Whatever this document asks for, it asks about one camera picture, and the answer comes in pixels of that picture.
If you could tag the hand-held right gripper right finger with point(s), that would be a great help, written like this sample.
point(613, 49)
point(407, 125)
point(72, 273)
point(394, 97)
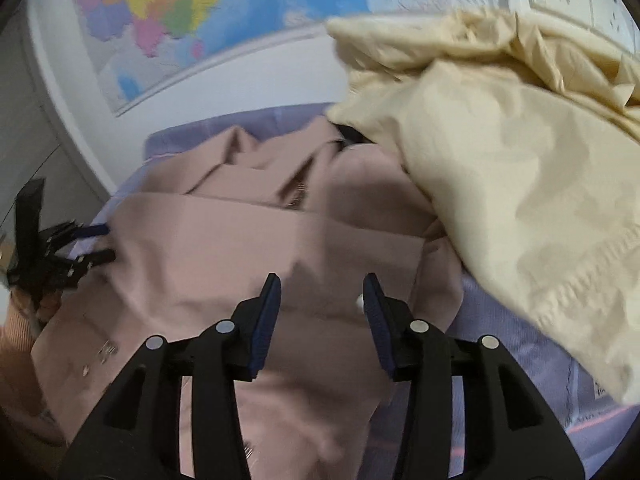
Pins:
point(380, 330)

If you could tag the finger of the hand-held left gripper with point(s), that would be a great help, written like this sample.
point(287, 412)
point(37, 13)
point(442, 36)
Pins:
point(92, 230)
point(97, 258)

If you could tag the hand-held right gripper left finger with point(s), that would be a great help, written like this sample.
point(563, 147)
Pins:
point(262, 330)

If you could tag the pink garment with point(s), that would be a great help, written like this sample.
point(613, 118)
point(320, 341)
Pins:
point(225, 240)

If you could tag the grey and wood door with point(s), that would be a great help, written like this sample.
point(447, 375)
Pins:
point(45, 160)

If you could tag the plaid purple bed sheet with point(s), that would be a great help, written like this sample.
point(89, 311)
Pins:
point(525, 375)

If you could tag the black garment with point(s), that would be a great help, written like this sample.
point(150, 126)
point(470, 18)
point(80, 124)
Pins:
point(352, 135)

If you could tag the cream garment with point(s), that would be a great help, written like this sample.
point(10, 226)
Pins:
point(500, 160)

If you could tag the colourful wall map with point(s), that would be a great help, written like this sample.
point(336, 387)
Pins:
point(200, 0)

